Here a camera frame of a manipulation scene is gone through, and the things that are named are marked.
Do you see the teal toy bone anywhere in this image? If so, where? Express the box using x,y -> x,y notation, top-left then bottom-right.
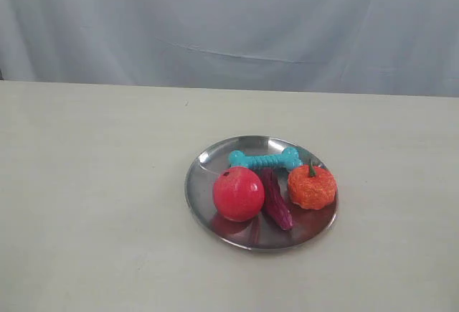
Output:
228,147 -> 303,171

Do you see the red apple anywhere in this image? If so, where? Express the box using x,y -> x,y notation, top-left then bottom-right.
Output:
213,166 -> 265,222

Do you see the purple toy bitter gourd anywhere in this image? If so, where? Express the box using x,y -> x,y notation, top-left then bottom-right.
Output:
259,168 -> 293,231

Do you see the orange toy pumpkin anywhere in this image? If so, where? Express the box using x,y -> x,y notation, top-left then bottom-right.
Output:
288,163 -> 337,210

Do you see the round stainless steel plate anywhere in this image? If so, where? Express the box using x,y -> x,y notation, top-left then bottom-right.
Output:
184,135 -> 338,252

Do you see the white backdrop cloth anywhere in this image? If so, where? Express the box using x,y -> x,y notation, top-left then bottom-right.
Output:
1,0 -> 458,97

